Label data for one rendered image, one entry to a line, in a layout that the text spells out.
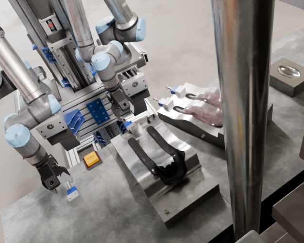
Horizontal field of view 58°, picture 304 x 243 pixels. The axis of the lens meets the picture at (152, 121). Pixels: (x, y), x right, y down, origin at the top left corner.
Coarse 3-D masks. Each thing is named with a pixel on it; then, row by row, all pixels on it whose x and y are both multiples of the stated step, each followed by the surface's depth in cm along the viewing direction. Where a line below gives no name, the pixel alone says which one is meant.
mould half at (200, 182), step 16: (144, 128) 133; (160, 128) 131; (112, 144) 132; (128, 144) 129; (144, 144) 127; (176, 144) 120; (128, 160) 123; (160, 160) 113; (192, 160) 111; (144, 176) 109; (192, 176) 112; (208, 176) 110; (144, 192) 111; (160, 192) 110; (176, 192) 109; (192, 192) 107; (208, 192) 107; (160, 208) 106; (176, 208) 104; (192, 208) 107
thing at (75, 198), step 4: (68, 184) 129; (72, 188) 126; (76, 188) 128; (68, 192) 125; (72, 192) 123; (76, 192) 122; (68, 196) 122; (72, 196) 121; (76, 196) 121; (80, 196) 122; (72, 200) 120; (76, 200) 122; (80, 200) 123; (72, 204) 122; (76, 204) 123
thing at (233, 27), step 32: (224, 0) 24; (256, 0) 24; (224, 32) 27; (256, 32) 26; (224, 64) 30; (256, 64) 29; (224, 96) 34; (256, 96) 32; (224, 128) 39; (256, 128) 36; (256, 160) 41; (256, 192) 49; (256, 224) 59
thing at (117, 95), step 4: (112, 92) 124; (116, 92) 125; (120, 92) 125; (112, 96) 125; (116, 96) 124; (120, 96) 124; (124, 96) 124; (116, 100) 123; (120, 100) 123; (124, 100) 124; (120, 104) 123; (124, 104) 122; (128, 104) 123; (124, 108) 122; (128, 108) 124
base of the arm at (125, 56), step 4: (124, 44) 150; (124, 48) 150; (128, 48) 153; (124, 52) 149; (128, 52) 152; (124, 56) 149; (128, 56) 151; (120, 60) 149; (124, 60) 150; (116, 64) 150; (120, 64) 150
